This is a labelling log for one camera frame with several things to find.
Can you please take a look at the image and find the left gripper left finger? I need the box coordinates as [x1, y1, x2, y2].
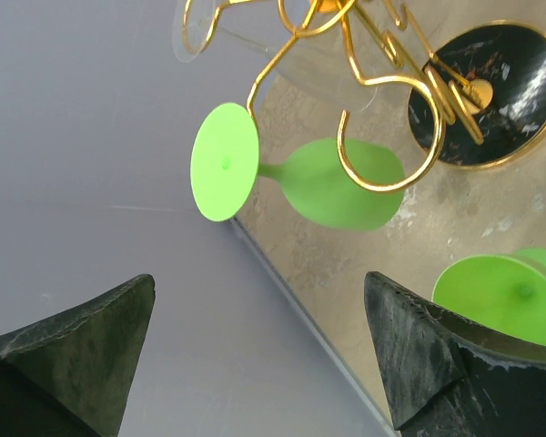
[0, 274, 156, 436]

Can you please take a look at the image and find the clear wine glass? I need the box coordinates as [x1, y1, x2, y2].
[172, 1, 377, 113]

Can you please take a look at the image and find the gold wine glass rack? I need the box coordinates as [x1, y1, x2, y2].
[181, 0, 546, 194]

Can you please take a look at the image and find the green plastic goblet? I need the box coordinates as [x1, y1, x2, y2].
[432, 248, 546, 346]
[190, 103, 404, 231]

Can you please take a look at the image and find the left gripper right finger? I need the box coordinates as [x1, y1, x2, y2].
[364, 271, 546, 437]

